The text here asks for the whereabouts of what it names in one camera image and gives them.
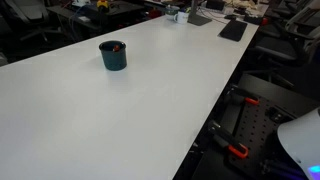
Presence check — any dark green mug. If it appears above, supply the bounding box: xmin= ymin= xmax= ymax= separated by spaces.
xmin=98 ymin=40 xmax=128 ymax=72

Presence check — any white mug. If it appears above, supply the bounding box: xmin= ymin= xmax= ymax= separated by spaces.
xmin=173 ymin=11 xmax=190 ymax=25

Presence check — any green bowl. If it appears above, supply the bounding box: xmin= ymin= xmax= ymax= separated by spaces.
xmin=164 ymin=5 xmax=181 ymax=21

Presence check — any grey monitor stand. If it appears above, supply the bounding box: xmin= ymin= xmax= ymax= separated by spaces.
xmin=187 ymin=0 xmax=213 ymax=27

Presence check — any black side desk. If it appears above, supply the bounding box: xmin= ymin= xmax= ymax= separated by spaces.
xmin=45 ymin=0 xmax=145 ymax=33

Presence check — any black flat pad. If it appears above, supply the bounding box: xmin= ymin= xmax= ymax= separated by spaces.
xmin=218 ymin=19 xmax=249 ymax=43

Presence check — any black computer mouse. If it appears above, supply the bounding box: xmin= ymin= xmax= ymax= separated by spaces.
xmin=223 ymin=13 xmax=238 ymax=21

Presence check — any yellow and red object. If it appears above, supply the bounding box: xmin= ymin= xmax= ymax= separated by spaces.
xmin=96 ymin=0 xmax=111 ymax=11

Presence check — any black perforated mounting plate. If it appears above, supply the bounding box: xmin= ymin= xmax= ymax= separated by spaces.
xmin=227 ymin=95 xmax=298 ymax=180

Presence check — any black robot stand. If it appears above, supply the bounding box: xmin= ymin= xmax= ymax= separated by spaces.
xmin=190 ymin=73 xmax=320 ymax=180

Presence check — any grey mesh office chair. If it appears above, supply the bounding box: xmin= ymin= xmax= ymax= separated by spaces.
xmin=248 ymin=0 xmax=320 ymax=69

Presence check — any dark office chair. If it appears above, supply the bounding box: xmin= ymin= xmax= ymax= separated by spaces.
xmin=3 ymin=0 xmax=65 ymax=43

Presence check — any black clamp orange handle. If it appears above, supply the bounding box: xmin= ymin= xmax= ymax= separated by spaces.
xmin=224 ymin=84 xmax=261 ymax=107
xmin=207 ymin=119 xmax=250 ymax=160

